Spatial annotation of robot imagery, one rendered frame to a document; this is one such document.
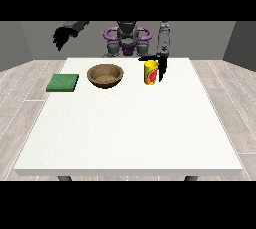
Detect green square pad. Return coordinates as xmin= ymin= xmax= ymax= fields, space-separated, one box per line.
xmin=45 ymin=73 xmax=80 ymax=93

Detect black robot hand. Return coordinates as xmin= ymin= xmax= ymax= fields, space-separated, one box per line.
xmin=52 ymin=26 xmax=80 ymax=52
xmin=138 ymin=52 xmax=169 ymax=83

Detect grey robot trunk purple rings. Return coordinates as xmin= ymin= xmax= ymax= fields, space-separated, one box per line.
xmin=102 ymin=21 xmax=154 ymax=59

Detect yellow cup with melon print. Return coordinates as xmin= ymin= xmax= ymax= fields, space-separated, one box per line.
xmin=143 ymin=60 xmax=159 ymax=86

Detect brown wooden bowl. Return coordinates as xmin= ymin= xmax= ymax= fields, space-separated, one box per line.
xmin=86 ymin=63 xmax=125 ymax=90

